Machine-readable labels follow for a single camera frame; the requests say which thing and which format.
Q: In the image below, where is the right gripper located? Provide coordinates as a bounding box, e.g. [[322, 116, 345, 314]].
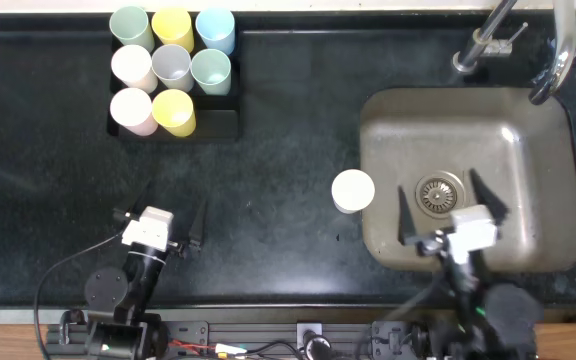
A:
[[397, 168, 509, 259]]

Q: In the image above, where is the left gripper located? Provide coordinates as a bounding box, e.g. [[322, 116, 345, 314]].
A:
[[112, 179, 210, 257]]

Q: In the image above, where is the white cup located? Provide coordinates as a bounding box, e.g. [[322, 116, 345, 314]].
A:
[[330, 168, 377, 215]]

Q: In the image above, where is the yellow cup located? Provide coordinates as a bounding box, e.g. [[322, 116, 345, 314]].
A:
[[151, 88, 198, 139], [150, 6, 195, 54]]

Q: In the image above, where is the pink cup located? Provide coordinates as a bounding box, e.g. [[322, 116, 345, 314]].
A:
[[109, 87, 160, 137], [110, 44, 160, 95]]

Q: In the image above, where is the steel sink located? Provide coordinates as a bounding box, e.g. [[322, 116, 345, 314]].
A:
[[359, 87, 576, 274]]

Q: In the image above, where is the black tray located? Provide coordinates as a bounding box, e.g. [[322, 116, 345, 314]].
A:
[[106, 12, 243, 145]]

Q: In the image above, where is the grey cup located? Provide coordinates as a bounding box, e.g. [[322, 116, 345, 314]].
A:
[[150, 43, 195, 94]]

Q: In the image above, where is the green cup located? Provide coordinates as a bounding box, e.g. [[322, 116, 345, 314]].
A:
[[108, 5, 156, 53], [190, 48, 233, 97]]

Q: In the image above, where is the steel tap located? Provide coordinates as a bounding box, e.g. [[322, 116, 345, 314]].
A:
[[450, 0, 576, 107]]

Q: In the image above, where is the blue cup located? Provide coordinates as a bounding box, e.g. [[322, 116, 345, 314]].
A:
[[194, 7, 237, 56]]

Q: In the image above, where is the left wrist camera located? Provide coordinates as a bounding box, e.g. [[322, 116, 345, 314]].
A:
[[120, 205, 175, 253]]

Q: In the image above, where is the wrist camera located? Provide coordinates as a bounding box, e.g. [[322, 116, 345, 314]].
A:
[[120, 205, 175, 253], [447, 204, 499, 264]]

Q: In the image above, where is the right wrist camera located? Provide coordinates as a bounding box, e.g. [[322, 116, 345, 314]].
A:
[[447, 204, 499, 264]]

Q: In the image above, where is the mounting rail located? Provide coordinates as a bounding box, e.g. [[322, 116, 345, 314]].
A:
[[45, 319, 539, 360]]

